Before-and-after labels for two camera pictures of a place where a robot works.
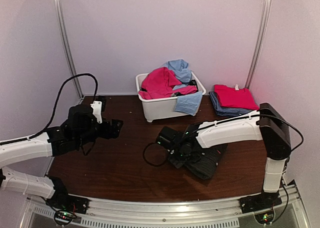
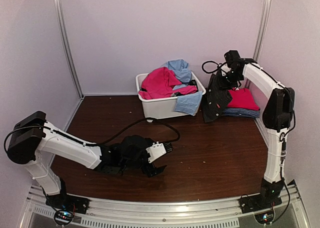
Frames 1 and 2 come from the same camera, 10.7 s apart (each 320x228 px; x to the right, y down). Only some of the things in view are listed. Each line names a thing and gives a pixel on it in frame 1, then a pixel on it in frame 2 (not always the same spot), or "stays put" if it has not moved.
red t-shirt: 233,97 stays put
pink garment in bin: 160,82 stays put
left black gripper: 114,130 → 148,169
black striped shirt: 204,164 → 217,98
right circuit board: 265,218 stays put
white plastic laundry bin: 163,108 stays put
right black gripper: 178,164 → 224,85
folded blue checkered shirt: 228,112 stays put
